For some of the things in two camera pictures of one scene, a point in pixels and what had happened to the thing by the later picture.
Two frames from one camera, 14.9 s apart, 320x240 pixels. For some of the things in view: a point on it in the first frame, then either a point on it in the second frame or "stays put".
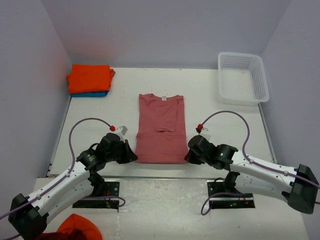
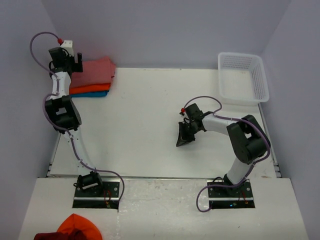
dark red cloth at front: (74, 234) stays put
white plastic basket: (242, 79) stays put
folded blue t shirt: (91, 94) stays put
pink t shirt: (161, 133) -> (98, 71)
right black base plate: (227, 201) stays put
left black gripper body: (120, 154) -> (69, 60)
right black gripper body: (193, 157) -> (196, 131)
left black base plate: (110, 189) stays put
